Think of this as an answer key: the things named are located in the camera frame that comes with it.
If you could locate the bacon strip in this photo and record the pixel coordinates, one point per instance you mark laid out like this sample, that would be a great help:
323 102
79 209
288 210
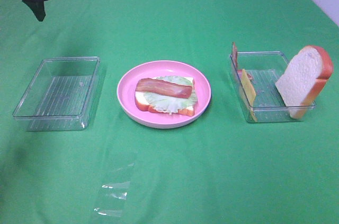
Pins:
234 55
162 87

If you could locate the white bread slice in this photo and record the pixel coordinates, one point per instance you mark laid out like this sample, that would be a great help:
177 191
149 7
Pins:
304 78
141 102

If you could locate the green lettuce leaf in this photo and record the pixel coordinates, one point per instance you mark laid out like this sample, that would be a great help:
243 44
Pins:
169 102

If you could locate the yellow cheese slice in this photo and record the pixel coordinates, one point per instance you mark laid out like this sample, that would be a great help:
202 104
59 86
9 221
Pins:
249 93

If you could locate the clear left plastic container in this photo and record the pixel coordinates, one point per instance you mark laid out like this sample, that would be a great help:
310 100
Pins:
60 95

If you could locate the clear plastic container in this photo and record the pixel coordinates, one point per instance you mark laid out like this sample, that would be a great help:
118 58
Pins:
264 68
60 95

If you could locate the pink round plate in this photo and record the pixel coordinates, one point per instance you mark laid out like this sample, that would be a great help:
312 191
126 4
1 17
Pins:
160 111

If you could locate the clear plastic wrap strip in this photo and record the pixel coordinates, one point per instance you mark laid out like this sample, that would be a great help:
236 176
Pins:
113 189

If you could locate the clear right plastic container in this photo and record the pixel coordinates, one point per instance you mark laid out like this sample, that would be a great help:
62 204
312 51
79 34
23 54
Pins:
264 68

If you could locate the green table cloth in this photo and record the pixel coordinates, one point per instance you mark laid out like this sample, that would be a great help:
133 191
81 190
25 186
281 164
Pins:
219 169

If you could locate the standing white bread slice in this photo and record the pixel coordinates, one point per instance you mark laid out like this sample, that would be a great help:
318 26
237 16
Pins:
304 78

